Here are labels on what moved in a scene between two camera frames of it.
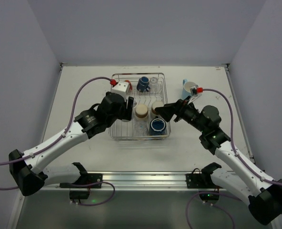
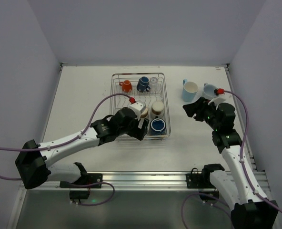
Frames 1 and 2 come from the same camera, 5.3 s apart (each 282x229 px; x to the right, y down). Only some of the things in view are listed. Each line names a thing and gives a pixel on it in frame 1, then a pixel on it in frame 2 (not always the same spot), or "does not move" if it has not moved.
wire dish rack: x=149 y=91 does not move
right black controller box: x=209 y=198 does not move
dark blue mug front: x=157 y=126 does not move
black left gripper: x=129 y=108 -> x=138 y=129
